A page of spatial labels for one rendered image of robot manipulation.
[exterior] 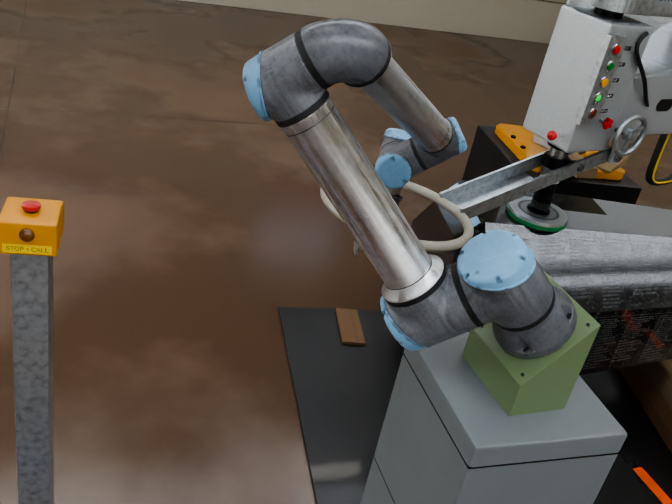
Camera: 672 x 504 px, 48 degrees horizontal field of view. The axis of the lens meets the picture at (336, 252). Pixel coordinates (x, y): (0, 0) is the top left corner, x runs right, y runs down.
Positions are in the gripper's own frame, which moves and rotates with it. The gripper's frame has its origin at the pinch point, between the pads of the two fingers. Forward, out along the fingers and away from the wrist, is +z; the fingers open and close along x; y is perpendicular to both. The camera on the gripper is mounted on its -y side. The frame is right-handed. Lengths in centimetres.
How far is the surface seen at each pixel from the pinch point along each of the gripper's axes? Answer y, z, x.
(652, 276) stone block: 79, 7, 91
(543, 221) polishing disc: 38, -4, 71
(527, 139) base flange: 6, 0, 176
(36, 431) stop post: -43, 48, -74
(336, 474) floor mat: 14, 86, 7
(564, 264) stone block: 50, 8, 70
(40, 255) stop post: -43, -5, -77
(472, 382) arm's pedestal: 47, 3, -31
